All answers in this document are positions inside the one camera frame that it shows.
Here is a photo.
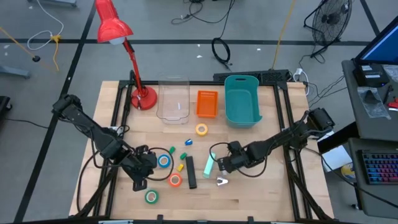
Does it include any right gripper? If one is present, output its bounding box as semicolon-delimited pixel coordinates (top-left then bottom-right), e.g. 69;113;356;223
216;141;249;176

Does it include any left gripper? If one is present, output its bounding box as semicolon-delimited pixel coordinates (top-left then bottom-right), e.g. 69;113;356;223
124;144;158;192

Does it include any blue tape roll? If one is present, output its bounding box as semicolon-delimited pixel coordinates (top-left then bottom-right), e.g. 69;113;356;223
157;154;172;169

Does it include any green tape roll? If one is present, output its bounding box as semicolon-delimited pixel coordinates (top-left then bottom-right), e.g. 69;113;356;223
144;189;160;205

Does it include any orange tape roll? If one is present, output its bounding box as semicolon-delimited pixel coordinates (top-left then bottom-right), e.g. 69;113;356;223
168;173;183;188

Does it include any black stapler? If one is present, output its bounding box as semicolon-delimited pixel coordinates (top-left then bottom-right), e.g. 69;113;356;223
185;156;198;190

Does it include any yellow tape roll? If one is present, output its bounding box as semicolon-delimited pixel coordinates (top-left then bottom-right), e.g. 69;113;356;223
195;123;209;137

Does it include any orange plastic basket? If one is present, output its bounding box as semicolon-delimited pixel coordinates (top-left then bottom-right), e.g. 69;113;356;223
195;90;220;119

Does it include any teal plastic tub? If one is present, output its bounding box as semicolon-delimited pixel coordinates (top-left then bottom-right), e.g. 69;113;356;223
223;75;264;129

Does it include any clear plastic bin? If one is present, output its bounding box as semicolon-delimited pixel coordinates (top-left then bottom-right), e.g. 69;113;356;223
155;73;191;125

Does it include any black power strip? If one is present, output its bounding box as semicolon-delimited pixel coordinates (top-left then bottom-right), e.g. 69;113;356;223
213;69;292;85

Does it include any white box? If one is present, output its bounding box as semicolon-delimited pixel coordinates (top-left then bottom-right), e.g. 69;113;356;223
322;144;354;174

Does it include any white power adapter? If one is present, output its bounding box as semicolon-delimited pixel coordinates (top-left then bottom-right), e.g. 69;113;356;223
294;67;310;96

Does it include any yellow disc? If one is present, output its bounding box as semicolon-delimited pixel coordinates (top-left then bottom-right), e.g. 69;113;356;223
340;162;357;181

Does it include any red desk lamp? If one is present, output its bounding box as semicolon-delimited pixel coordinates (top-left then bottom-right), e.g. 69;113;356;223
94;0;159;111

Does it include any grey desk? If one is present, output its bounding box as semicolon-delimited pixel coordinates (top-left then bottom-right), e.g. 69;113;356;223
341;58;398;218

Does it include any backlit keyboard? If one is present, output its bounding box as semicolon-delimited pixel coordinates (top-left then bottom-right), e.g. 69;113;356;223
357;149;398;186

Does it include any clear plastic bag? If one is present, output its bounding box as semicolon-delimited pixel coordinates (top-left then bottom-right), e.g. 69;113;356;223
356;86;392;121

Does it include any small black device box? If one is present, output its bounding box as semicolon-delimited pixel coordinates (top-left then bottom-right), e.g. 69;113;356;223
353;63;390;88

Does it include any black floor fan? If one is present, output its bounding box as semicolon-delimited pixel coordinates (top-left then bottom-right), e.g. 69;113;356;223
303;0;354;58

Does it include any computer monitor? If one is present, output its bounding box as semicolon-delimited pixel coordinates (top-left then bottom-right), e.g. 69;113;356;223
354;15;398;66

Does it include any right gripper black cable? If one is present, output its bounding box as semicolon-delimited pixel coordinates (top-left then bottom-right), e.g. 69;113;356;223
208;142;268;179

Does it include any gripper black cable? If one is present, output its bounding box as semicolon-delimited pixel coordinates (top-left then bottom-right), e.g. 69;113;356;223
208;142;268;179
146;147;175;182

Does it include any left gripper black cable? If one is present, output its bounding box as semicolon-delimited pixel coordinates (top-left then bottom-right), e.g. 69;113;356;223
146;147;175;182

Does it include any black aluminium frame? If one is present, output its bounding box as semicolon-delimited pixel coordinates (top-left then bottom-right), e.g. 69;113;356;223
74;70;335;224

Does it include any coiled black cable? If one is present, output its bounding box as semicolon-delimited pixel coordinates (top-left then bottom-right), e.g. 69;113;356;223
211;37;233;71

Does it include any black floor cable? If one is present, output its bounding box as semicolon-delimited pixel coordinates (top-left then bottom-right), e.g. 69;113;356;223
170;0;237;39

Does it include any yellow hanging cable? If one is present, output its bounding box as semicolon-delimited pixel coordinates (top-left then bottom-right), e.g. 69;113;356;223
272;0;296;71

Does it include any yellow floor cable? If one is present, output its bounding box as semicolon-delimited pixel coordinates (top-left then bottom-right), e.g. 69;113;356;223
0;26;62;72

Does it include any white floor cable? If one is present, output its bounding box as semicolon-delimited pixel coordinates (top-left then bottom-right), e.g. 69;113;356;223
27;0;65;51

